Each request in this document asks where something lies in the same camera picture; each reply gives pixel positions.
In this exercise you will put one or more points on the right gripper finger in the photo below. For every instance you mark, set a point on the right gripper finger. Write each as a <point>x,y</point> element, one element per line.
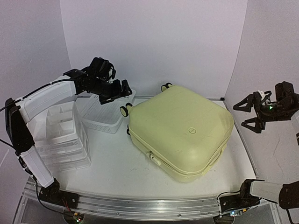
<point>246,105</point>
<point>257,124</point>

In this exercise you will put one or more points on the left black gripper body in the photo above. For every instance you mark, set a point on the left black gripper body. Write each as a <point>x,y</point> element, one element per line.
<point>101,87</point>

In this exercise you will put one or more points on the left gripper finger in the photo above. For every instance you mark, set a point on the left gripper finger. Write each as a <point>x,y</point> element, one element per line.
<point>105,99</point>
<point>125,88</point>

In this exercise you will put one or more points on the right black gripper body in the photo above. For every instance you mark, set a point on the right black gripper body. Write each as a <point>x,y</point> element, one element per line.
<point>273,114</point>

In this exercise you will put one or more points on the pale yellow hard-shell suitcase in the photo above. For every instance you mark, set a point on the pale yellow hard-shell suitcase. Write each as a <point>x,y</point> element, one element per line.
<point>180,131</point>

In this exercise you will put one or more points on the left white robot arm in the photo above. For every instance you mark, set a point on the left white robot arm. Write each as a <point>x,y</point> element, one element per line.
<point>97,78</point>

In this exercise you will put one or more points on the white perforated plastic basket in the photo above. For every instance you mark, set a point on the white perforated plastic basket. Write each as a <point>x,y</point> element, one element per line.
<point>106,118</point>

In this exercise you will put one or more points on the white plastic drawer organizer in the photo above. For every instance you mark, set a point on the white plastic drawer organizer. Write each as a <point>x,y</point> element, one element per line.
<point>60,138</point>

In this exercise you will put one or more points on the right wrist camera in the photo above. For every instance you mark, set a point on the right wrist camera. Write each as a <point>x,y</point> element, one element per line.
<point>265,97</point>

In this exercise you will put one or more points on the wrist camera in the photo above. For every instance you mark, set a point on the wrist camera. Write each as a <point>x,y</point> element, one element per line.
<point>265,97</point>
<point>109,76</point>

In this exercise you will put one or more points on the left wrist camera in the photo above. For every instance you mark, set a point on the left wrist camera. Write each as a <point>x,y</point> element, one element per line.
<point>109,76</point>

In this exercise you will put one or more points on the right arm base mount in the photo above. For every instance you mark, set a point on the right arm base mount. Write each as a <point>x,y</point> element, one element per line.
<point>234,201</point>

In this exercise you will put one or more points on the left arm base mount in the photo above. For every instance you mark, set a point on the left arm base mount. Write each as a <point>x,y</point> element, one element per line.
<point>54,195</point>

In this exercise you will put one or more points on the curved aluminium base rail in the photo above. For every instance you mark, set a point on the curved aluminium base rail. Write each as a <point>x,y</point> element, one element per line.
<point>123,208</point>

